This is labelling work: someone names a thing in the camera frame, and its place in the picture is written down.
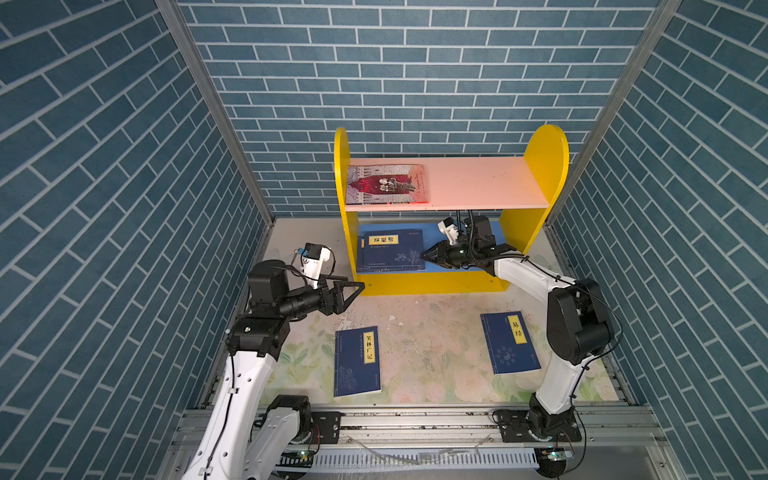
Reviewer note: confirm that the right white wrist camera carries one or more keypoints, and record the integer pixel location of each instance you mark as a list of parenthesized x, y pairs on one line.
[(450, 230)]

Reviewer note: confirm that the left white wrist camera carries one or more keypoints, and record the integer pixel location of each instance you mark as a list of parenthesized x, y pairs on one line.
[(312, 259)]

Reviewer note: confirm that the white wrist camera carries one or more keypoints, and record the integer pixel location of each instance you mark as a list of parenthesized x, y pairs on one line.
[(450, 230), (312, 259)]

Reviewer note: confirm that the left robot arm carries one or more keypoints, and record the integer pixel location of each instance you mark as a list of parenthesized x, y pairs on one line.
[(252, 372)]

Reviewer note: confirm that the navy book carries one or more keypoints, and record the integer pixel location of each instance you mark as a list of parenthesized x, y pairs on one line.
[(390, 251), (509, 345), (357, 362)]

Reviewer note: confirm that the Hamlet picture book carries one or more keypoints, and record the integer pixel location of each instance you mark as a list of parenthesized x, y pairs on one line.
[(386, 184)]

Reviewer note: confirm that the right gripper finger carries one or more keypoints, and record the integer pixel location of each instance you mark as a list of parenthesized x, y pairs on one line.
[(437, 258), (439, 248)]

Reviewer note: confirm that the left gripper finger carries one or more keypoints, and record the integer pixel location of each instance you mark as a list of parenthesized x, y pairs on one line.
[(341, 303), (340, 286)]

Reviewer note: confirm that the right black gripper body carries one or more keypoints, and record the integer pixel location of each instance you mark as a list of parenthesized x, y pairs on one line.
[(458, 256)]

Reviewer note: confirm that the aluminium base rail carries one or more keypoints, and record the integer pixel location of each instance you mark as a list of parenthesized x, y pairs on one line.
[(295, 440)]

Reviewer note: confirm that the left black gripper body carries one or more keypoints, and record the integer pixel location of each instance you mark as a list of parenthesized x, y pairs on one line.
[(306, 303)]

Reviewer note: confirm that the yellow pink blue bookshelf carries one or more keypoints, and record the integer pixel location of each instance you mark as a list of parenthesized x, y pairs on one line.
[(505, 200)]

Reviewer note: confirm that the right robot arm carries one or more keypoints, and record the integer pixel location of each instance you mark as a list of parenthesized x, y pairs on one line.
[(578, 324)]

